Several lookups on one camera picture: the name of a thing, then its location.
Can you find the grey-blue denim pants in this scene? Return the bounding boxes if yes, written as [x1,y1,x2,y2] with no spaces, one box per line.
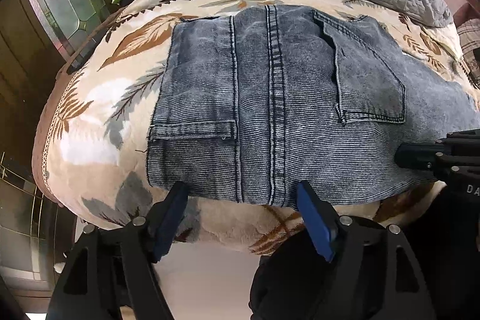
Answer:
[146,5,479,207]

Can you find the brown striped patterned fabric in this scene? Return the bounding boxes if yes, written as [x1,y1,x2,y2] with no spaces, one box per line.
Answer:
[457,19,480,87]

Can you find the beige leaf-print blanket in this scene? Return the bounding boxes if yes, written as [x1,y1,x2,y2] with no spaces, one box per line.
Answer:
[32,0,479,255]

